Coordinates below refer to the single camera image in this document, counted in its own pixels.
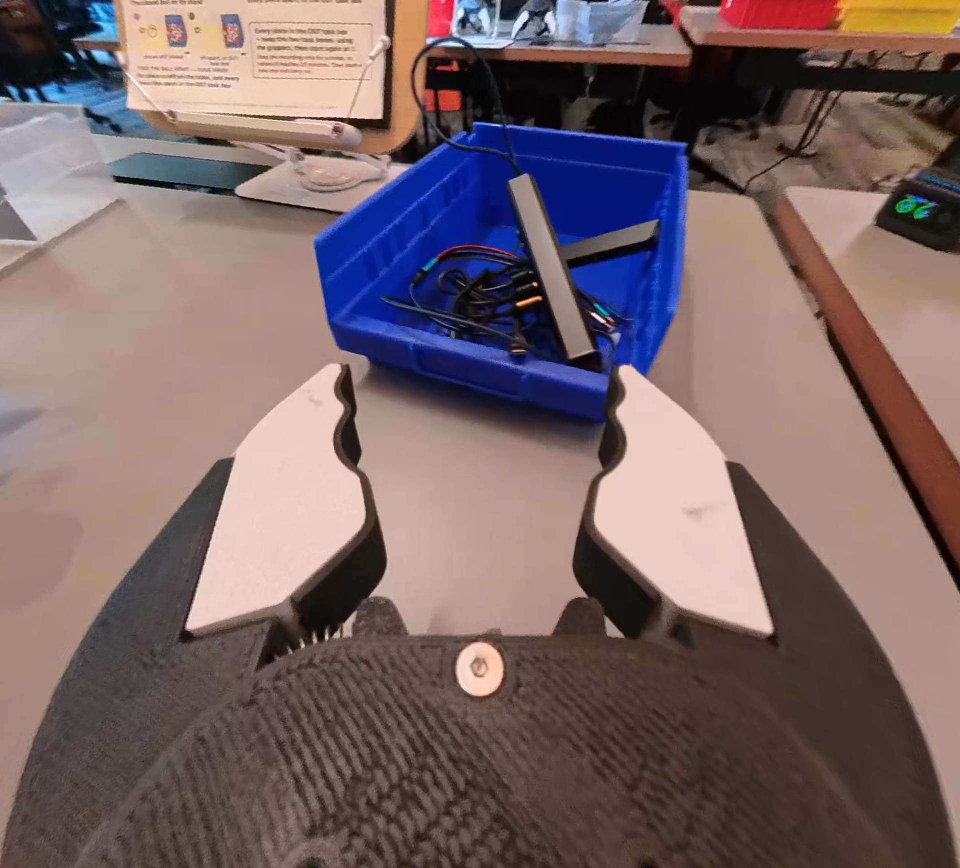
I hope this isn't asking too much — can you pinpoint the background work table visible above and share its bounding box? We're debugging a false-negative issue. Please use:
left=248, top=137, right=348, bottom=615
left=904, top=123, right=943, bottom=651
left=431, top=24, right=693, bottom=68

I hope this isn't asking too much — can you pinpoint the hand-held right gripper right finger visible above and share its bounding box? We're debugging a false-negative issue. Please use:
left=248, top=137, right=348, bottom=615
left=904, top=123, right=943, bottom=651
left=572, top=365, right=775, bottom=640

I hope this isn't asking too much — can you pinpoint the background table with bins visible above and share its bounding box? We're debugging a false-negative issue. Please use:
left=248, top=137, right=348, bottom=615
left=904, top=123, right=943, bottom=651
left=678, top=5, right=960, bottom=97

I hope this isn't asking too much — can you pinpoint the wood-edged side table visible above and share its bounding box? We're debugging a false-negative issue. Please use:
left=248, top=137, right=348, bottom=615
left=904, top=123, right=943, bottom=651
left=772, top=185, right=960, bottom=562

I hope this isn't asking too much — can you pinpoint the black device with green display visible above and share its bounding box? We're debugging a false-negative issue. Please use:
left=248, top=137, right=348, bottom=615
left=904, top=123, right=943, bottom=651
left=876, top=166, right=960, bottom=254

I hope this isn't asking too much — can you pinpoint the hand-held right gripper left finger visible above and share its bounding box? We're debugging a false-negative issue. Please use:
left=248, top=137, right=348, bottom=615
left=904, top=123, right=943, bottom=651
left=183, top=362, right=388, bottom=644

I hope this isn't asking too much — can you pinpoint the thin black bar cable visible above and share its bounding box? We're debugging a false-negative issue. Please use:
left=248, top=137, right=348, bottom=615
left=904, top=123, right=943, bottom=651
left=410, top=37, right=528, bottom=181

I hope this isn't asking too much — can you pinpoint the yellow plastic bin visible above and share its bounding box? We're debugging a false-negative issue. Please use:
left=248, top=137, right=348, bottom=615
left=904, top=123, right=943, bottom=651
left=836, top=0, right=960, bottom=34

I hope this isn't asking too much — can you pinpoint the tangle of thin cables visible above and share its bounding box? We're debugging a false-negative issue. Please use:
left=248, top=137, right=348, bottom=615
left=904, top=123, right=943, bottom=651
left=381, top=245, right=635, bottom=363

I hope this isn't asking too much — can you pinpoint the instruction sheet on stand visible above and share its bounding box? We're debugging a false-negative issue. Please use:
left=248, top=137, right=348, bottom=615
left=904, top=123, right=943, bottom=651
left=101, top=0, right=436, bottom=213

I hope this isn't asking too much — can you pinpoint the grey desk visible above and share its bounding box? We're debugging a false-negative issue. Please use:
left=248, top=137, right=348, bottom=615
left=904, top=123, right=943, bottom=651
left=0, top=133, right=960, bottom=868

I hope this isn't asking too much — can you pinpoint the white-framed clear box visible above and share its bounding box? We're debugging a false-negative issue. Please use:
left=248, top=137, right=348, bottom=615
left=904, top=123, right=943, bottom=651
left=453, top=0, right=504, bottom=40

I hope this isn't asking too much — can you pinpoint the clear plastic box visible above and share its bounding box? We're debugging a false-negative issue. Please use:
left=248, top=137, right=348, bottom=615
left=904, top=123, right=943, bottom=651
left=0, top=103, right=125, bottom=277

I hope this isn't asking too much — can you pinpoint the long black bar device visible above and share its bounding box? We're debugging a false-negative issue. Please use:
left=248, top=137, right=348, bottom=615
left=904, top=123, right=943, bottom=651
left=507, top=172, right=605, bottom=365

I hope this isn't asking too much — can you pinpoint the short black bar device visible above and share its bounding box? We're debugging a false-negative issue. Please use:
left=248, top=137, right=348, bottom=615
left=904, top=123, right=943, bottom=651
left=558, top=219, right=661, bottom=265

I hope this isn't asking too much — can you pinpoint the clear plastic container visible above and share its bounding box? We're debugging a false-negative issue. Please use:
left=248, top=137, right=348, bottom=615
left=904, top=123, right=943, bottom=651
left=558, top=0, right=650, bottom=46

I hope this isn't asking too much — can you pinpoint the blue plastic bin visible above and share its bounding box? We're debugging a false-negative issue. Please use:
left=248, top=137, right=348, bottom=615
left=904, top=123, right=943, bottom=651
left=313, top=121, right=690, bottom=423

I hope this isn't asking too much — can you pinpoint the red plastic bin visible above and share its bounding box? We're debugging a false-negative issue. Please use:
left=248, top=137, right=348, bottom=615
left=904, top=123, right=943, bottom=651
left=720, top=0, right=852, bottom=31

